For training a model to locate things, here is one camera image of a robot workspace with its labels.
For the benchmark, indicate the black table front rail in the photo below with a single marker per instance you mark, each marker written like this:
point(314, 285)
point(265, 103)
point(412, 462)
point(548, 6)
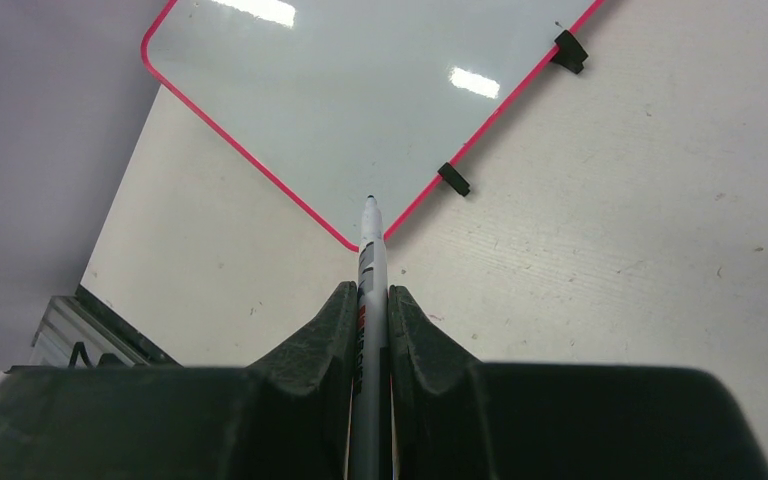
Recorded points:
point(80, 331)

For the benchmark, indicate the black clip near corner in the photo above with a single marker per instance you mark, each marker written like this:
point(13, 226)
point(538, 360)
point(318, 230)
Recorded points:
point(449, 174)

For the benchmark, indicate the white whiteboard marker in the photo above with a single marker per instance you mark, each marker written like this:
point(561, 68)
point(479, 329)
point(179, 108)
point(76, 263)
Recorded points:
point(370, 444)

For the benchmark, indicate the black clip far along edge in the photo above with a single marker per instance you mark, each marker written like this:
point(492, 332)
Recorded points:
point(569, 54)

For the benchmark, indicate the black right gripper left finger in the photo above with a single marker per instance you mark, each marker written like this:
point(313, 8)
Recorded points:
point(285, 416)

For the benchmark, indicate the pink framed whiteboard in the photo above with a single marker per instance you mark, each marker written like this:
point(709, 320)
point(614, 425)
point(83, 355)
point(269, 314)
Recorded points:
point(334, 101)

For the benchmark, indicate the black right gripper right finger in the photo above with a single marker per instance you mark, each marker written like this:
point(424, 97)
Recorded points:
point(457, 417)

